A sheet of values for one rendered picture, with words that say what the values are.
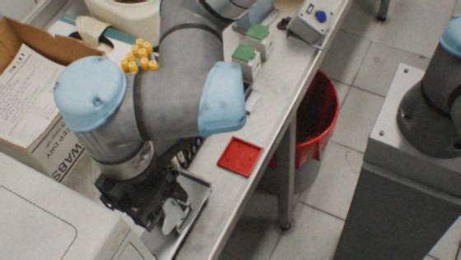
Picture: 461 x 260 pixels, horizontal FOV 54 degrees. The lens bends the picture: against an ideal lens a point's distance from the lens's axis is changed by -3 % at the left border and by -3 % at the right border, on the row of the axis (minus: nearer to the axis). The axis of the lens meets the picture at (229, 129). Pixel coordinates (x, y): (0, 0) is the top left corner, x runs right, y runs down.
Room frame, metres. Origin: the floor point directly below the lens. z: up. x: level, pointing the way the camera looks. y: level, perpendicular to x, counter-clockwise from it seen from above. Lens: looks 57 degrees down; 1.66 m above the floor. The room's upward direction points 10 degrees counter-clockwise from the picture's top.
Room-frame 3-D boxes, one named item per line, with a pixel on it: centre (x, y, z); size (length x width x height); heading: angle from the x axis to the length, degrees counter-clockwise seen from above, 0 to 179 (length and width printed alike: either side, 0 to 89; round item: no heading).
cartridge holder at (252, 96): (0.58, -0.03, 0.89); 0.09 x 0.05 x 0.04; 54
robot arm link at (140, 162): (0.31, 0.13, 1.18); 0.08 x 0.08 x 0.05
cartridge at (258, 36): (0.70, -0.10, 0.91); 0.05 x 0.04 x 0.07; 54
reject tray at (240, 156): (0.44, -0.01, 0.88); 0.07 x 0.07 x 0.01; 54
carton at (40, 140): (0.63, 0.39, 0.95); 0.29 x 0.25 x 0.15; 54
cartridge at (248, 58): (0.64, -0.06, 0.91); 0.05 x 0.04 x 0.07; 54
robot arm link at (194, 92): (0.32, 0.03, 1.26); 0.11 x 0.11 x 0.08; 84
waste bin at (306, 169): (0.86, -0.18, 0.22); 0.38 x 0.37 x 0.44; 144
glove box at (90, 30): (0.76, 0.26, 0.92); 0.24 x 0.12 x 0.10; 54
